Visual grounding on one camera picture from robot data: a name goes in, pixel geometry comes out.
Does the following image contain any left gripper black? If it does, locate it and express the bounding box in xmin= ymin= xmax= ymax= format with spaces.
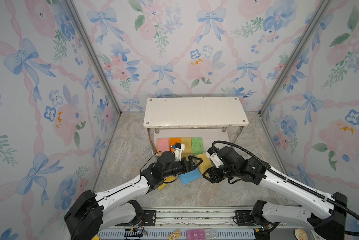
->
xmin=162 ymin=155 xmax=201 ymax=179

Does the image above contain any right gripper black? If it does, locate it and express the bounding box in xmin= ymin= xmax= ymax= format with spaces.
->
xmin=200 ymin=163 xmax=237 ymax=183

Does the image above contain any dark yellow sponge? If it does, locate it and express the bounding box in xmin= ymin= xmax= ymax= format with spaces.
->
xmin=195 ymin=154 xmax=213 ymax=175

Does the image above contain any green sponge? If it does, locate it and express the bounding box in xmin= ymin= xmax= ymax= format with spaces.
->
xmin=191 ymin=137 xmax=203 ymax=155

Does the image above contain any blue sponge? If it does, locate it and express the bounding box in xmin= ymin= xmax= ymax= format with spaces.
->
xmin=179 ymin=169 xmax=202 ymax=185

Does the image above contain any yellow sponge bottom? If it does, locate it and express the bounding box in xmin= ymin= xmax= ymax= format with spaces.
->
xmin=180 ymin=137 xmax=192 ymax=155

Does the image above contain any pink sponge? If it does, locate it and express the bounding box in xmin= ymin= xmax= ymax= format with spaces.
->
xmin=157 ymin=138 xmax=170 ymax=152

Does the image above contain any white two-tier shelf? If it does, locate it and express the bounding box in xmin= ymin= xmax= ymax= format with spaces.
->
xmin=143 ymin=97 xmax=249 ymax=151

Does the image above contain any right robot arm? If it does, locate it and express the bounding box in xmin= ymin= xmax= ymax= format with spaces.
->
xmin=203 ymin=147 xmax=347 ymax=240

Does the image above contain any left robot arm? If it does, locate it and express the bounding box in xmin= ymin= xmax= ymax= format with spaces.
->
xmin=64 ymin=151 xmax=203 ymax=240

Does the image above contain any yellow sponge under orange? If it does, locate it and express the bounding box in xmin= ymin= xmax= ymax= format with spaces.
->
xmin=158 ymin=176 xmax=178 ymax=191

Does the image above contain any clear plastic box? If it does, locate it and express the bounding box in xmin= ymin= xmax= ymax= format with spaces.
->
xmin=204 ymin=228 xmax=218 ymax=240

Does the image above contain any pink plastic box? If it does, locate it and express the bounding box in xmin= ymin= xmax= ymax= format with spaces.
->
xmin=186 ymin=229 xmax=206 ymax=240

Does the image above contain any yellow patterned card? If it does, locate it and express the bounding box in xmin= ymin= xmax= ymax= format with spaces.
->
xmin=168 ymin=230 xmax=182 ymax=240

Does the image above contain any round patterned disc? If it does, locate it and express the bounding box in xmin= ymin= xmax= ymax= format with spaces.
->
xmin=294 ymin=228 xmax=308 ymax=240

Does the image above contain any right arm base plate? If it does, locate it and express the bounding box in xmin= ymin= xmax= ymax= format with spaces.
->
xmin=235 ymin=209 xmax=278 ymax=227

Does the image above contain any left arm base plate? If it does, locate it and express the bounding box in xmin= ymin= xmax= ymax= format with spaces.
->
xmin=128 ymin=210 xmax=157 ymax=227

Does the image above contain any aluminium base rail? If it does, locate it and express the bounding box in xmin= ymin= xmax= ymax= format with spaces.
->
xmin=66 ymin=207 xmax=321 ymax=240

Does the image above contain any black corrugated cable hose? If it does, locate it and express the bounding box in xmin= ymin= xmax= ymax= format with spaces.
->
xmin=211 ymin=140 xmax=359 ymax=237

